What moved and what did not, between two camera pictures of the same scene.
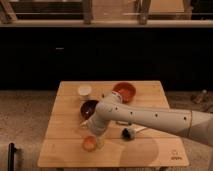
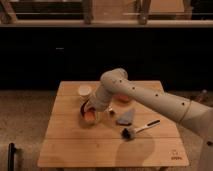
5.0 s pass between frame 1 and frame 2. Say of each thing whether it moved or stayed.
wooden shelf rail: stayed
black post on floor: stayed
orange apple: moved
